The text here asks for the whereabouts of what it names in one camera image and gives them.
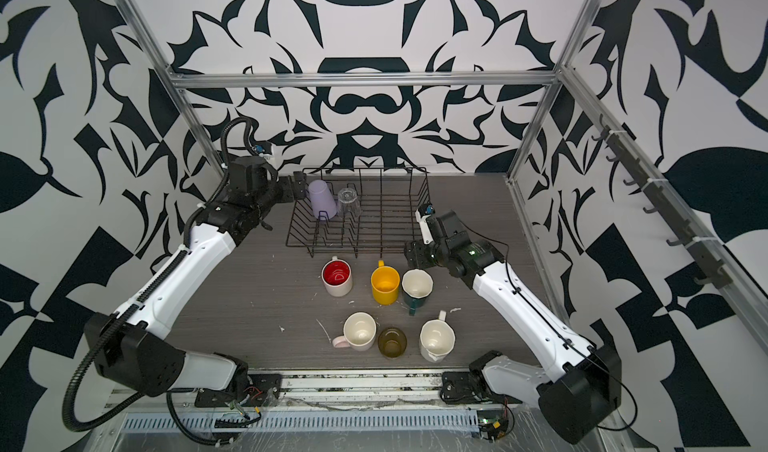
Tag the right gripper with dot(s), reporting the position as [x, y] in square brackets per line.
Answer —
[417, 250]

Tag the cream mug pink handle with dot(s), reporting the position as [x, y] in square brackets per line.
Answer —
[359, 332]

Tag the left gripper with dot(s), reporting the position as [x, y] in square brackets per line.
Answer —
[287, 192]

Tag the green circuit board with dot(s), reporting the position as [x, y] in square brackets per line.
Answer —
[493, 425]

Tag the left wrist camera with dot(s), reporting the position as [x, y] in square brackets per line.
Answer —
[262, 149]

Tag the white mug red inside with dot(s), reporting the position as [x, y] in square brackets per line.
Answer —
[337, 277]

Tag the white slotted cable duct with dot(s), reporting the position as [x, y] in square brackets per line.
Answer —
[462, 420]

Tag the yellow mug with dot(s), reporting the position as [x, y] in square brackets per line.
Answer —
[385, 284]

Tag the lavender plastic cup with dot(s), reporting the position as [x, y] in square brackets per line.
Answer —
[322, 201]

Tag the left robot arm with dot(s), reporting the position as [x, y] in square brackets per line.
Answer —
[129, 346]

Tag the black wire dish rack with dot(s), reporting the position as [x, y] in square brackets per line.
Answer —
[382, 221]

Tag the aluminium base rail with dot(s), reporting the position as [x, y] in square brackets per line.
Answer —
[374, 389]

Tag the dark green mug white inside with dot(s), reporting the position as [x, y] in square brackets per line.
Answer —
[417, 285]

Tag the olive green glass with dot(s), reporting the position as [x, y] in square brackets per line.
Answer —
[392, 342]

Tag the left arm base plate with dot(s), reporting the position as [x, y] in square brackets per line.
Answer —
[259, 389]

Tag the cream white mug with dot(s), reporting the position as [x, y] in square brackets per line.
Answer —
[437, 339]

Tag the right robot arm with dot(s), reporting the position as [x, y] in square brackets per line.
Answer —
[576, 385]

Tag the aluminium frame crossbar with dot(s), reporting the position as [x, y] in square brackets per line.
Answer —
[371, 79]

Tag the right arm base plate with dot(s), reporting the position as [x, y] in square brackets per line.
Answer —
[466, 387]

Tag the clear glass tumbler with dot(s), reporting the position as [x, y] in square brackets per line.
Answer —
[349, 203]

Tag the grey wall hook rail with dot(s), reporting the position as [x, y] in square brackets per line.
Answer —
[666, 202]

